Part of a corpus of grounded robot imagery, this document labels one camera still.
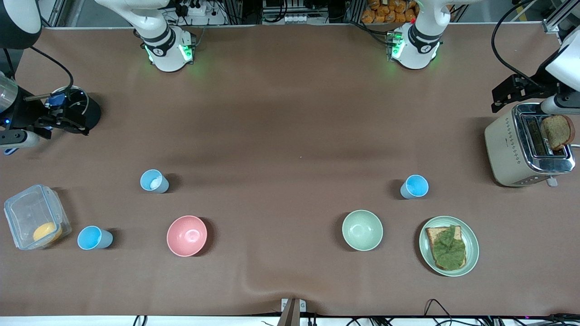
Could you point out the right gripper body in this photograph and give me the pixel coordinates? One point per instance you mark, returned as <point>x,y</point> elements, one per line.
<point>23,113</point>

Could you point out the light blue cup white inside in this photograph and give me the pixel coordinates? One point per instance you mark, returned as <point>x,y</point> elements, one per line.
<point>154,181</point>

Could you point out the light blue plastic cup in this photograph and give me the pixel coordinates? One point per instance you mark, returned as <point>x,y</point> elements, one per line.
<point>415,186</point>
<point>93,237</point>

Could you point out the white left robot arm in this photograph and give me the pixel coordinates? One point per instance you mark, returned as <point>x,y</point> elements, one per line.
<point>419,45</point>

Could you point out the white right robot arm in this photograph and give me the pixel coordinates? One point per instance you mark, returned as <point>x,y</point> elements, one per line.
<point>167,50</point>

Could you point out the glass lid blue knob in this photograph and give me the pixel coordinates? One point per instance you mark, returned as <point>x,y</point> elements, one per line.
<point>78,97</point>

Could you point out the cream and chrome toaster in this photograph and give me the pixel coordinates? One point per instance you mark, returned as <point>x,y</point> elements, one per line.
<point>505,149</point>

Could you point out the brown bread slice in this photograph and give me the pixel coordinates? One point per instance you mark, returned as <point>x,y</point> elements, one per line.
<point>557,132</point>

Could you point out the clear plastic lidded container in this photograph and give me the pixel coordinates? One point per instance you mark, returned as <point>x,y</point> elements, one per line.
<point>27,213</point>

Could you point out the orange round food piece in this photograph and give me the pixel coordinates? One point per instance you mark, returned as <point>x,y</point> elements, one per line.
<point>47,232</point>

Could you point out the bag of orange buns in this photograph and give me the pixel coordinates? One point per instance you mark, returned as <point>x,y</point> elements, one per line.
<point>389,12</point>

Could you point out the pale green plate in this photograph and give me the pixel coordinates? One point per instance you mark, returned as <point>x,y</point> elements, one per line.
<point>472,240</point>

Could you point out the toast slice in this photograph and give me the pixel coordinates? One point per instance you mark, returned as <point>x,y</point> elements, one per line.
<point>432,235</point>

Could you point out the green lettuce leaf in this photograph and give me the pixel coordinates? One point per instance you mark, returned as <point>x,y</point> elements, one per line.
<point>451,249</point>

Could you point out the pink bowl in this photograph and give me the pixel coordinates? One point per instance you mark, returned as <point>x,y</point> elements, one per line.
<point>186,235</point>

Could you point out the white power strip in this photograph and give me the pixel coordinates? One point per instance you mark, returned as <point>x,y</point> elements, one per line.
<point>197,10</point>
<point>306,19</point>

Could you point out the pale green bowl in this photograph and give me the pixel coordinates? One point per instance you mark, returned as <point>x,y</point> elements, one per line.
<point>362,230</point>

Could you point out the brown table cover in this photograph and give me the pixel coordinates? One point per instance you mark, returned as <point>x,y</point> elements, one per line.
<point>290,113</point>

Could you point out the grey table clamp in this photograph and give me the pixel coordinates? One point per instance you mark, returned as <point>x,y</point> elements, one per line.
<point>292,310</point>

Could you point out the aluminium frame profile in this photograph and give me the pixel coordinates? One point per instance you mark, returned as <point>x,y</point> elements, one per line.
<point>56,13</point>
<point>562,18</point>

